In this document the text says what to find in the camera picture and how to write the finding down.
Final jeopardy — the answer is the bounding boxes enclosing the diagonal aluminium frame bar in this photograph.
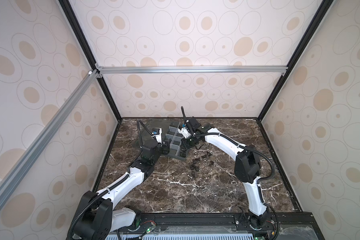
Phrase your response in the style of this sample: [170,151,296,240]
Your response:
[0,69,99,210]

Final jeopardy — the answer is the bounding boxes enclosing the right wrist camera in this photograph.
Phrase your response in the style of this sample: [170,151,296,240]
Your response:
[178,117,202,139]

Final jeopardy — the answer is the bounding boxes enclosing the horizontal aluminium frame bar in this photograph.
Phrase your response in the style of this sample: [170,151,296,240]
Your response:
[98,66,288,74]

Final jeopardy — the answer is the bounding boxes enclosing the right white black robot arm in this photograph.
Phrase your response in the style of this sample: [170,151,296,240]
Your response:
[177,127,275,230]

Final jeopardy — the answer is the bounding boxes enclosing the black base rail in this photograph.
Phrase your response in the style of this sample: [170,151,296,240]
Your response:
[65,211,326,240]

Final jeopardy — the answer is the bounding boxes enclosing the pile of black screws nuts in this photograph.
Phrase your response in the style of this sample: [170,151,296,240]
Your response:
[189,143,218,173]

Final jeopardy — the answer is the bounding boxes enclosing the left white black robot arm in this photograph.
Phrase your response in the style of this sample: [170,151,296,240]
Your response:
[67,138,170,240]

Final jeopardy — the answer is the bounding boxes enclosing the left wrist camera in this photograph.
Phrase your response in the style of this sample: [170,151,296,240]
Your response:
[152,128,163,144]

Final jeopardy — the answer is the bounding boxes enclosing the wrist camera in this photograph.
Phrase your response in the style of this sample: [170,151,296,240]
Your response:
[178,117,202,139]
[152,128,163,144]

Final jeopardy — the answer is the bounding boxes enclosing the clear compartment organizer box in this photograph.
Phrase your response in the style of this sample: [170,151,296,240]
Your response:
[131,118,196,161]

